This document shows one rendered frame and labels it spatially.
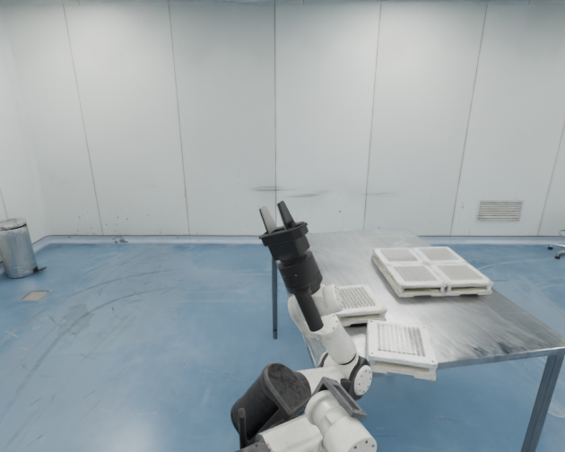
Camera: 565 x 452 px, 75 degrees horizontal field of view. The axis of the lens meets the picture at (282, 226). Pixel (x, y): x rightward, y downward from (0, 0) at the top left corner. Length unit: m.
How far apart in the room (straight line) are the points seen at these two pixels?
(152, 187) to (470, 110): 4.09
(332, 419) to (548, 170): 5.38
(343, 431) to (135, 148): 4.68
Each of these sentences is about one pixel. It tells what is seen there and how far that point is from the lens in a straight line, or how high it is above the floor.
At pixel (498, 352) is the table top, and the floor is 0.89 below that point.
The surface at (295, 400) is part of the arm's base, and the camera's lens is 0.83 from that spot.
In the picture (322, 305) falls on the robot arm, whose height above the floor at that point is 1.41.
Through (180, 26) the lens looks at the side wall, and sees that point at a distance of 4.88.
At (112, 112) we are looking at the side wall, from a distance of 5.12.
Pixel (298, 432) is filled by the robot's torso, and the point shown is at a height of 1.28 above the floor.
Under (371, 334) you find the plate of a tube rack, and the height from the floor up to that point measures 0.96.
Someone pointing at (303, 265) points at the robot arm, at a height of 1.51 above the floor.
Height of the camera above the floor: 1.86
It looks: 19 degrees down
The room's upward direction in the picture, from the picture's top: straight up
